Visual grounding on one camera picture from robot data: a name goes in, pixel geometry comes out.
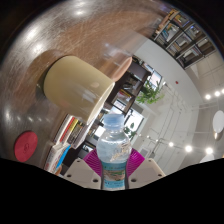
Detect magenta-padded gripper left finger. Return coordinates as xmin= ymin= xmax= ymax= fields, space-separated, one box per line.
xmin=63 ymin=148 xmax=103 ymax=190

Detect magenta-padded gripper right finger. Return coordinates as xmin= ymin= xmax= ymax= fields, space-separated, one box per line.
xmin=125 ymin=148 xmax=167 ymax=190

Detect clear plastic water bottle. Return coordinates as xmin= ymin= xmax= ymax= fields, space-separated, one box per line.
xmin=95 ymin=113 xmax=132 ymax=191

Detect white-covered book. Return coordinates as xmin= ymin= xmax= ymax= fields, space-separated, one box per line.
xmin=74 ymin=124 xmax=91 ymax=150

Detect dark-spined book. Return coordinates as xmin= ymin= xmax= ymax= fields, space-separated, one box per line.
xmin=69 ymin=123 xmax=86 ymax=148

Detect yellow-spined book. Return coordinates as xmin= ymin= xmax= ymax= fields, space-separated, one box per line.
xmin=64 ymin=119 xmax=80 ymax=144

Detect potted green plant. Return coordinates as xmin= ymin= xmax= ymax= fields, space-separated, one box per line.
xmin=135 ymin=81 xmax=165 ymax=105
xmin=123 ymin=122 xmax=138 ymax=139

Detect red and white book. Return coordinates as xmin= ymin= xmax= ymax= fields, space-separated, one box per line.
xmin=53 ymin=114 xmax=75 ymax=145

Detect flat round red coaster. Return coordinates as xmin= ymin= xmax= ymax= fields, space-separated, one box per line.
xmin=13 ymin=130 xmax=39 ymax=163

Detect ceiling lights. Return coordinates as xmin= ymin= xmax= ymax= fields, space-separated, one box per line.
xmin=168 ymin=88 xmax=224 ymax=158

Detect cream paper cup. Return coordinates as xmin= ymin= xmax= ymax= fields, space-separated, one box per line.
xmin=42 ymin=54 xmax=116 ymax=126

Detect low dark shelf unit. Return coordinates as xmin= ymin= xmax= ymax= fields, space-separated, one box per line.
xmin=79 ymin=56 xmax=154 ymax=161

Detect orange chairs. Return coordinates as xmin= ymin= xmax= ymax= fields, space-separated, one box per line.
xmin=109 ymin=56 xmax=133 ymax=83

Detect tall bookshelf with books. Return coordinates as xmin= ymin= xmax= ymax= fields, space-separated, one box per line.
xmin=151 ymin=8 xmax=217 ymax=69

